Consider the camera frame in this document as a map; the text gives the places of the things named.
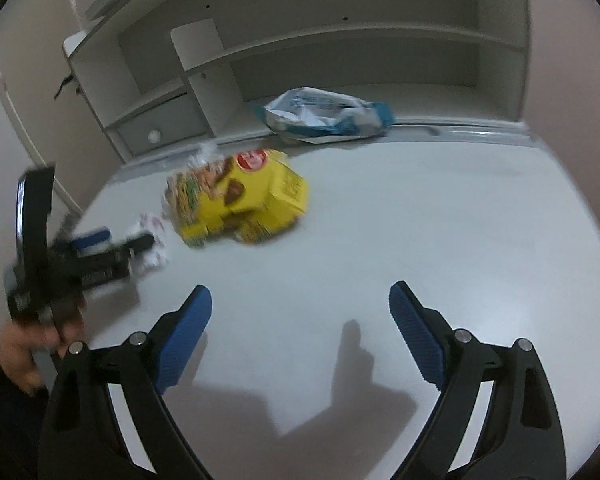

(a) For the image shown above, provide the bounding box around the blue white snack bag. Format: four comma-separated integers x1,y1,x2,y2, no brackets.
254,87,396,145

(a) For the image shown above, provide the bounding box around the left hand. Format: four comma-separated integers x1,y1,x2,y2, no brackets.
0,296,85,396

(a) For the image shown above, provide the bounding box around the crumpled white tissue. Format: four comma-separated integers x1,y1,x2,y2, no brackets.
125,214,169,278

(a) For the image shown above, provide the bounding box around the white door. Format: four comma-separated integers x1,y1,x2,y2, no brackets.
0,20,121,211

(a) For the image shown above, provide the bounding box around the yellow snack box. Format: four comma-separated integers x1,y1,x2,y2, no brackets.
164,150,310,246

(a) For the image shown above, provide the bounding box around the grey drawer with knob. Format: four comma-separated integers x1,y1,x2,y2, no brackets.
117,94,208,156

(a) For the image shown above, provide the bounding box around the white desk hutch shelf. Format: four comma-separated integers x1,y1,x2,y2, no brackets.
64,0,530,159

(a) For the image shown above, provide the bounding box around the black door handle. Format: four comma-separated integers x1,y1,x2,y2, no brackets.
54,74,74,100

